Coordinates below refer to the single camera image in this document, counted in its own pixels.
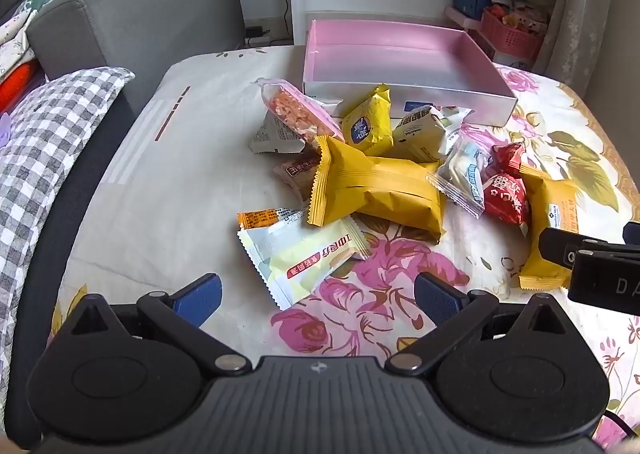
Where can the cream bread packet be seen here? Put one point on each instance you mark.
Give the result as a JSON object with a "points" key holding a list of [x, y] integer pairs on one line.
{"points": [[420, 134]]}

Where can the clear white candy packet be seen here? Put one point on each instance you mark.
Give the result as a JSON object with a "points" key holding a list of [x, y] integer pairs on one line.
{"points": [[462, 174]]}

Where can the yellow chip packet blue logo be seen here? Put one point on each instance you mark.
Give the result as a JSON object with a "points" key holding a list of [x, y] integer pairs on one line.
{"points": [[367, 124]]}

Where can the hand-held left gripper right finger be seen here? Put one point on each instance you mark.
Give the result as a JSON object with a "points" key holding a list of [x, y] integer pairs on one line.
{"points": [[437, 296]]}

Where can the white lace curtain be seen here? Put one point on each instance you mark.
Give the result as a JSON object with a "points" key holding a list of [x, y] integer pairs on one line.
{"points": [[575, 9]]}

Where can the white floral cloth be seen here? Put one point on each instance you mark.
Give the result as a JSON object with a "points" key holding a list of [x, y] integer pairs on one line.
{"points": [[15, 49]]}

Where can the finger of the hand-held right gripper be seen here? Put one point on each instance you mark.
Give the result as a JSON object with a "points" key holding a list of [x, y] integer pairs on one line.
{"points": [[555, 246]]}

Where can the pink clear snack packet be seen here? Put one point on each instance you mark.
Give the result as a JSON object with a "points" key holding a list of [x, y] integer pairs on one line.
{"points": [[295, 114]]}

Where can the red snack packet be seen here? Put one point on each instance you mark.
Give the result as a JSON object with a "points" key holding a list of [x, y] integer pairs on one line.
{"points": [[505, 199]]}

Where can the orange snack packet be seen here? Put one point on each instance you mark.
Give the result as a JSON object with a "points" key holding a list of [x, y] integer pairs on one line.
{"points": [[260, 219]]}

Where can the silver grey snack packet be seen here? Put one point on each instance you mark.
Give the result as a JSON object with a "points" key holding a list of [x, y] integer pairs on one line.
{"points": [[272, 136]]}

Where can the red cloth item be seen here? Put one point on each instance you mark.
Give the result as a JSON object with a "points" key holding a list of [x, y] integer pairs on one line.
{"points": [[17, 81]]}

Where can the plain yellow ridged snack packet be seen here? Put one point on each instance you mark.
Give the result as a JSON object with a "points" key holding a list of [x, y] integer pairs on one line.
{"points": [[380, 189]]}

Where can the blue box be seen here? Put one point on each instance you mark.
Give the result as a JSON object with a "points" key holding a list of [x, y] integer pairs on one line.
{"points": [[470, 1]]}

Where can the grey checkered pillow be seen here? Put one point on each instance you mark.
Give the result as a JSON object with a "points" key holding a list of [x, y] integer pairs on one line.
{"points": [[50, 149]]}

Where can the pink plastic basket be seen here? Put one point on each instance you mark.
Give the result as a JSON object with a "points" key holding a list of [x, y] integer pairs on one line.
{"points": [[510, 36]]}

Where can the pink cardboard box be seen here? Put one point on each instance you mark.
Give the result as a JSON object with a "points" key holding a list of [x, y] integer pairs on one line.
{"points": [[380, 49]]}

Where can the white pale-yellow snack packet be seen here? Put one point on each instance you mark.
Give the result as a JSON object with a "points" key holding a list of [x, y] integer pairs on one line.
{"points": [[300, 259]]}

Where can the pile of small toys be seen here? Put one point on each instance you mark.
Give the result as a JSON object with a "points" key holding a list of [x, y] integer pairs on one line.
{"points": [[520, 16]]}

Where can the brown snack packet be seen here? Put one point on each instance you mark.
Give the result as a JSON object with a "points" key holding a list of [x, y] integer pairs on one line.
{"points": [[295, 176]]}

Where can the grey sofa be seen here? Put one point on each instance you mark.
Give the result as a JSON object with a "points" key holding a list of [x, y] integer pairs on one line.
{"points": [[150, 9]]}

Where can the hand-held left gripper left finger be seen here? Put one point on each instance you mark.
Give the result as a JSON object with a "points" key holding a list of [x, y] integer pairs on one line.
{"points": [[197, 296]]}

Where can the yellow cake packet with text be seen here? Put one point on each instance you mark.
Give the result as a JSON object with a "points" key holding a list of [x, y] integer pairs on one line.
{"points": [[550, 214]]}

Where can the black power adapter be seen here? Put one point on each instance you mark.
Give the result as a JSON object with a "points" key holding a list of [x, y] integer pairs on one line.
{"points": [[256, 31]]}

